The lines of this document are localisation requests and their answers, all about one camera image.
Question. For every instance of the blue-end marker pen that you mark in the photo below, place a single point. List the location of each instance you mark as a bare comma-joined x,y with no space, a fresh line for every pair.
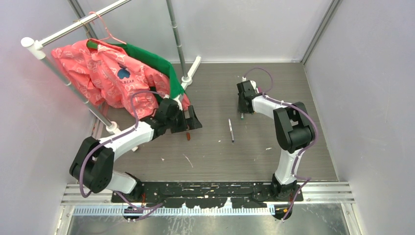
231,130

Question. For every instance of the pink wire hanger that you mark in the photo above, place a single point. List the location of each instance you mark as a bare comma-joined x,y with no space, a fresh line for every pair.
110,36

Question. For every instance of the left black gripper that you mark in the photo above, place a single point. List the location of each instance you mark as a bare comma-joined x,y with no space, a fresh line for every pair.
187,124

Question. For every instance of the pink patterned shirt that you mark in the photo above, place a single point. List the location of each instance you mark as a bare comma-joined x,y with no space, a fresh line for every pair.
105,73

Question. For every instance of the aluminium slotted rail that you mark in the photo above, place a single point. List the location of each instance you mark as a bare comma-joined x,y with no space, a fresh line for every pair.
124,210

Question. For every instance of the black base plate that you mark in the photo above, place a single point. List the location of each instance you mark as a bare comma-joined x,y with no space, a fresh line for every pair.
206,195

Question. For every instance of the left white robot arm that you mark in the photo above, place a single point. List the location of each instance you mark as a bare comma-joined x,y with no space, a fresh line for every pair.
93,165

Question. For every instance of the green cloth garment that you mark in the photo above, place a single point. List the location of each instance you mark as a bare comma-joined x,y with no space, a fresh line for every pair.
158,63

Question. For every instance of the white metal clothes rack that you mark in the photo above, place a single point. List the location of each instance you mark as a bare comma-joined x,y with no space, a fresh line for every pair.
36,48

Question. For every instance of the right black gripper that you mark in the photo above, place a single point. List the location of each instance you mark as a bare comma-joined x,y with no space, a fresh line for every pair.
240,109

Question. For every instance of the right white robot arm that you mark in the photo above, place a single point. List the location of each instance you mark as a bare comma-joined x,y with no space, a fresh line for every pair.
295,131

